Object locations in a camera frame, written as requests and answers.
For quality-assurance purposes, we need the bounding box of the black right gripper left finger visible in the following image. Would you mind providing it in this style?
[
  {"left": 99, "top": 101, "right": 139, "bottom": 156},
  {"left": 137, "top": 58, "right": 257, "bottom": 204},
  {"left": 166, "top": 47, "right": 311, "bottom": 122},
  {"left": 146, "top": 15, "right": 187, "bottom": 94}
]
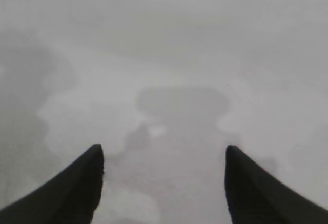
[{"left": 0, "top": 144, "right": 105, "bottom": 224}]

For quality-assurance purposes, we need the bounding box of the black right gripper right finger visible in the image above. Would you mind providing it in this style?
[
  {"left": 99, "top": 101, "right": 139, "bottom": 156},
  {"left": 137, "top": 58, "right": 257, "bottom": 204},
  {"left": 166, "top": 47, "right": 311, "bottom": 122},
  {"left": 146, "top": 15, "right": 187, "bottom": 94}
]
[{"left": 224, "top": 145, "right": 328, "bottom": 224}]

